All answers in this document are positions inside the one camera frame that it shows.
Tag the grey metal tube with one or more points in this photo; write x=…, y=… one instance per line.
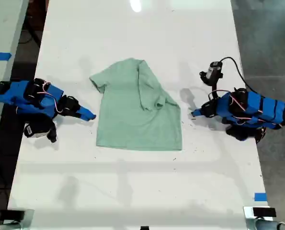
x=274, y=225
x=3, y=227

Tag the small black clamp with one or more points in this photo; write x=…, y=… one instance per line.
x=144, y=228

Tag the small black box, metal bracket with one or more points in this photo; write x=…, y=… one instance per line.
x=263, y=212

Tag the short blue tape strip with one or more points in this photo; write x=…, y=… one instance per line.
x=260, y=197

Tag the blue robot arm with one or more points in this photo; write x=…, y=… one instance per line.
x=264, y=107
x=15, y=93

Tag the black camera stalk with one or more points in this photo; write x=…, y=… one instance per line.
x=214, y=89

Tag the pale green T-shirt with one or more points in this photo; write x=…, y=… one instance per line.
x=132, y=124

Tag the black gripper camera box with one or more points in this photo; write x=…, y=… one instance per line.
x=37, y=130
x=211, y=72

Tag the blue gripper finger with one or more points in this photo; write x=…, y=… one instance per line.
x=197, y=111
x=197, y=115
x=81, y=116
x=88, y=113

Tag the small black box, grey bracket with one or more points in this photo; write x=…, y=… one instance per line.
x=14, y=215

